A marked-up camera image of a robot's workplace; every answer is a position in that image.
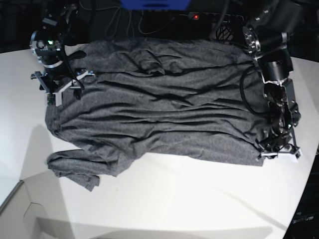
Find blue box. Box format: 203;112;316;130
121;0;190;10

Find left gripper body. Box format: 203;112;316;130
256;134;303;161

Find black cable bundle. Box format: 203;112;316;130
214;21;235;47

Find grey cable loops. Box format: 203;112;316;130
104;7;175;39

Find black power strip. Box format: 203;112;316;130
187;11;244;22

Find grey t-shirt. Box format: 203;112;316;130
45;38;270;190

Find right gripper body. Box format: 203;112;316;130
30;68;95;107

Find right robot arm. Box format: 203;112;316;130
29;0;94;107

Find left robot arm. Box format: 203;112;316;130
240;0;313;161

